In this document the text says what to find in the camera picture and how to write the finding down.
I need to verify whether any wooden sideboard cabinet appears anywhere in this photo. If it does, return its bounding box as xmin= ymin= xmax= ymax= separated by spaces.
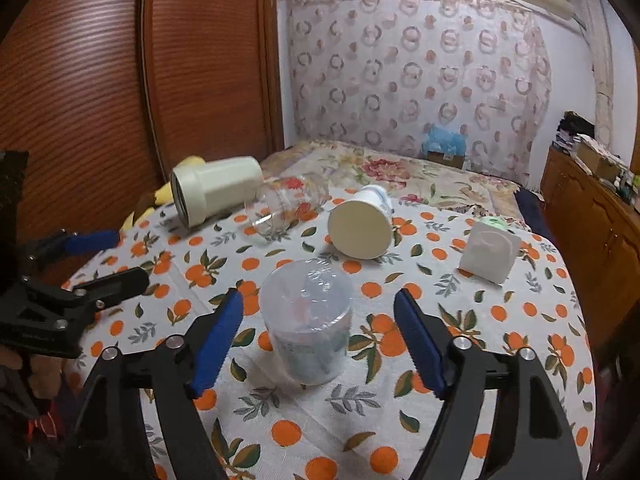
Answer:
xmin=540 ymin=148 xmax=639 ymax=359

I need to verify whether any blue plastic bag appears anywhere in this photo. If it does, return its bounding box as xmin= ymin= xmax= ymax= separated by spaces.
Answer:
xmin=422 ymin=125 xmax=466 ymax=157

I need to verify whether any cream insulated tumbler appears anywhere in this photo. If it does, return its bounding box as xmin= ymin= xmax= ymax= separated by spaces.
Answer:
xmin=170 ymin=156 xmax=264 ymax=228

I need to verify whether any yellow plush toy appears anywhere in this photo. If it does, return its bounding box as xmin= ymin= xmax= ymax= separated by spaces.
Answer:
xmin=119 ymin=181 xmax=174 ymax=234

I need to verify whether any circle pattern lace curtain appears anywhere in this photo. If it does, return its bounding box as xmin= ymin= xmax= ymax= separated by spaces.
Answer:
xmin=285 ymin=0 xmax=551 ymax=184

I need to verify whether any orange print tablecloth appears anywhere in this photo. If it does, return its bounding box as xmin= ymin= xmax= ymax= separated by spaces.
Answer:
xmin=66 ymin=202 xmax=596 ymax=479

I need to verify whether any brown box under bag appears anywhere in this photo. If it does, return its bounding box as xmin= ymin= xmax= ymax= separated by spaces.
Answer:
xmin=426 ymin=152 xmax=465 ymax=169

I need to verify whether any tied beige window curtain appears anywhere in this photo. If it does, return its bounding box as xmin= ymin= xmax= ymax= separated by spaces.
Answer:
xmin=578 ymin=0 xmax=614 ymax=148

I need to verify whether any person's left hand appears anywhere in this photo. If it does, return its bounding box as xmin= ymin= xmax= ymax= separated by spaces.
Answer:
xmin=0 ymin=346 xmax=64 ymax=400

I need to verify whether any stack of folded clothes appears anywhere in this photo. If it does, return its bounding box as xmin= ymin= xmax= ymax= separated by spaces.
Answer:
xmin=553 ymin=110 xmax=594 ymax=154

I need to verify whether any dark blue blanket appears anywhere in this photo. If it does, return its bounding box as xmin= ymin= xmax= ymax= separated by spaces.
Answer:
xmin=514 ymin=188 xmax=555 ymax=243

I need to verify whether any white square green cup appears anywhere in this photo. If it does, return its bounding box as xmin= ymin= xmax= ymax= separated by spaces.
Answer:
xmin=459 ymin=217 xmax=521 ymax=285

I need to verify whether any cardboard box on cabinet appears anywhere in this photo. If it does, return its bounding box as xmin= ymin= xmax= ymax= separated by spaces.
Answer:
xmin=576 ymin=142 xmax=622 ymax=183

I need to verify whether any brown louvered wardrobe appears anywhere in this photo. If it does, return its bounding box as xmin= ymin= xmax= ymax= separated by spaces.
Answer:
xmin=1 ymin=0 xmax=284 ymax=244

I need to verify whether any floral bed sheet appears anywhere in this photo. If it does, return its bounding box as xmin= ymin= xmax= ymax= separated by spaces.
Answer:
xmin=260 ymin=141 xmax=526 ymax=229

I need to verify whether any clear glass floral cup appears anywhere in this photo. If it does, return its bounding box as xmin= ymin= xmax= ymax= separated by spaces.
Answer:
xmin=244 ymin=172 xmax=329 ymax=240

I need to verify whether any white paper cup striped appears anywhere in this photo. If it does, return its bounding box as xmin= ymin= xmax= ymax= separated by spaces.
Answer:
xmin=328 ymin=184 xmax=394 ymax=260

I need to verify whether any clear plastic cup blue label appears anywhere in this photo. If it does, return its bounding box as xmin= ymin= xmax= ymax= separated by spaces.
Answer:
xmin=258 ymin=259 xmax=354 ymax=386

